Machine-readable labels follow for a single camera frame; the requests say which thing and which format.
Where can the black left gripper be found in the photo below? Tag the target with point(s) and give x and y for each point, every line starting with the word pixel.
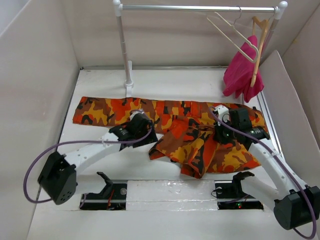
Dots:
pixel 150 138

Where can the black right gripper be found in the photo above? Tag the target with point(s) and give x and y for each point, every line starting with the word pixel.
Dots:
pixel 218 136

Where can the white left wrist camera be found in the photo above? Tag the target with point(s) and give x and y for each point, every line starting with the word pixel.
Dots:
pixel 135 113

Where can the pink garment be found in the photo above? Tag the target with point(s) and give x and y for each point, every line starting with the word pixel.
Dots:
pixel 238 76

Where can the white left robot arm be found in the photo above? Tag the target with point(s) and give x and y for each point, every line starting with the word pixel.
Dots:
pixel 63 174

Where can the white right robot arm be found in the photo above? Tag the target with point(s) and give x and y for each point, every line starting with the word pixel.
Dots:
pixel 294 203

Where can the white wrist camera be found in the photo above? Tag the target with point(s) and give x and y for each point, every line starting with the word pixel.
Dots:
pixel 135 113
pixel 222 113

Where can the wooden hanger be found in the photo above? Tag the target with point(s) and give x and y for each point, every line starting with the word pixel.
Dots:
pixel 264 26

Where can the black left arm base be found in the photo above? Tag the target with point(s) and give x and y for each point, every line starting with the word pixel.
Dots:
pixel 111 195

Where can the white plastic hanger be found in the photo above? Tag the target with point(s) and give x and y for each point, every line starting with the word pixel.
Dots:
pixel 239 34

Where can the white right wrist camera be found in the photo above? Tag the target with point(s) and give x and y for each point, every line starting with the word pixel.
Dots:
pixel 222 113

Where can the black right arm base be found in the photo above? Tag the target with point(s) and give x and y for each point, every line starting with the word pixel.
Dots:
pixel 230 196

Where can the orange camouflage trousers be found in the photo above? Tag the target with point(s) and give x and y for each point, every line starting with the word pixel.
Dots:
pixel 187 129

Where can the white metal clothes rack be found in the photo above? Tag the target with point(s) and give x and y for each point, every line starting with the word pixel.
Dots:
pixel 118 7

